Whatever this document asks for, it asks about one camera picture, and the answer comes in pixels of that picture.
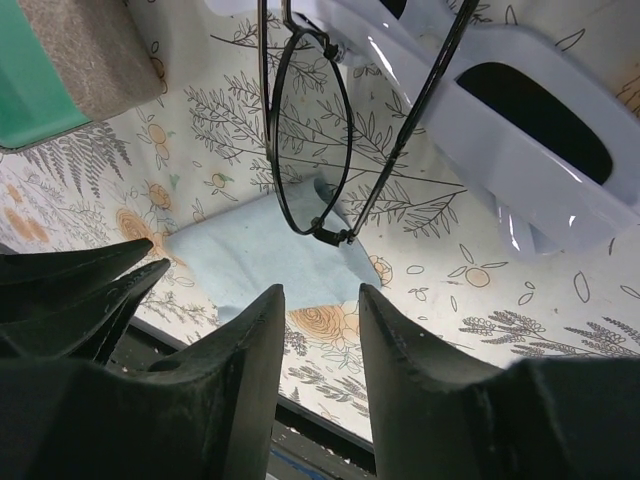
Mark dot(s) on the light blue cloth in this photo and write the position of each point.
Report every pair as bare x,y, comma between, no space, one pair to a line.
236,255

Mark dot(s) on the black wire-frame glasses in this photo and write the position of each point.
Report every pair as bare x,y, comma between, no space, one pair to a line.
309,124

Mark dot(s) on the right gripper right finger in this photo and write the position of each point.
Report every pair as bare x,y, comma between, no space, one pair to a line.
439,413

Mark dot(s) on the beige felt glasses case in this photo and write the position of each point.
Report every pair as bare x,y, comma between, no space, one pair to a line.
68,64

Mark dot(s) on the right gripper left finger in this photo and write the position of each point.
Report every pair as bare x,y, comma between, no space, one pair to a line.
205,412

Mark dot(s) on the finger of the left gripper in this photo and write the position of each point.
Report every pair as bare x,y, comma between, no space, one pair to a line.
88,329
87,268

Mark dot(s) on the floral table mat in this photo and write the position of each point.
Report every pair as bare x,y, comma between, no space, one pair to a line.
196,151

